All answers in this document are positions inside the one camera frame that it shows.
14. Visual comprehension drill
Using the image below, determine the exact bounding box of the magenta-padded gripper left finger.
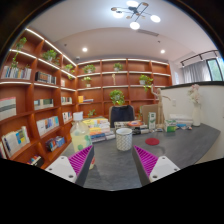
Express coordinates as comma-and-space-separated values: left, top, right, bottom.
44, 144, 96, 188

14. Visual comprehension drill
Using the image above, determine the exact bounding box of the black-framed window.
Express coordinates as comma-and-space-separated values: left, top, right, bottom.
206, 57, 224, 82

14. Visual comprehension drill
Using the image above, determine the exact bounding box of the stack of dark books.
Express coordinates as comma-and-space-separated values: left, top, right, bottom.
114, 119, 150, 136

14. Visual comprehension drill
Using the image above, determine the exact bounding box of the tall green-white carton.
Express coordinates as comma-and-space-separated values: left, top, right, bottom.
147, 112, 157, 130

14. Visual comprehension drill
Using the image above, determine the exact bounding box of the flat round red coaster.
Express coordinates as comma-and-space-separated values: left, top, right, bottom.
145, 137, 161, 147

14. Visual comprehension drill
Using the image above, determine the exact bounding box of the white triangle-patterned cup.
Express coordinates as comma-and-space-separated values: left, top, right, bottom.
115, 127, 134, 152

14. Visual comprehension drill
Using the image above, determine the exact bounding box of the wooden shelf unit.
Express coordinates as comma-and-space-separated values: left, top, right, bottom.
0, 26, 173, 168

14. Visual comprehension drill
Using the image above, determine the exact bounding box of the white vase with flowers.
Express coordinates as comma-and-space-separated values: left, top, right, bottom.
187, 83, 203, 128

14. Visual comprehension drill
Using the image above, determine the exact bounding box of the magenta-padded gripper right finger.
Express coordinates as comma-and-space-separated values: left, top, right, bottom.
131, 144, 181, 187

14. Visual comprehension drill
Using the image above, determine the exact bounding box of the stack of white tissue packs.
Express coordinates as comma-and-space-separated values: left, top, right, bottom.
169, 113, 194, 127

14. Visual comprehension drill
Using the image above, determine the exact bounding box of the ceiling air vent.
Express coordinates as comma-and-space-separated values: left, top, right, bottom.
137, 29, 160, 37

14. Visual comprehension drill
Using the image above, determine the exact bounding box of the stack of colourful books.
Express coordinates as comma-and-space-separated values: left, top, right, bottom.
82, 117, 116, 144

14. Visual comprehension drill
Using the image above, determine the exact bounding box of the black ceiling track rail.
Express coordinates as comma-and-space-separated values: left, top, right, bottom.
180, 49, 219, 67

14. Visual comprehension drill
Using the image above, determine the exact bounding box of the grey curtain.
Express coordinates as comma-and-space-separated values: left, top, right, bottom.
182, 59, 212, 84

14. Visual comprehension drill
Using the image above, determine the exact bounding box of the dark office chair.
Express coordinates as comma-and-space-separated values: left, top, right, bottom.
109, 105, 136, 128

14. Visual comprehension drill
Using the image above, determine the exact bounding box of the green-white box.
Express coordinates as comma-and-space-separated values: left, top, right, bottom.
164, 119, 178, 133

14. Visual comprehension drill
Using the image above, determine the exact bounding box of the wooden artist mannequin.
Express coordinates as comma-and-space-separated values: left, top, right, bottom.
150, 87, 171, 130

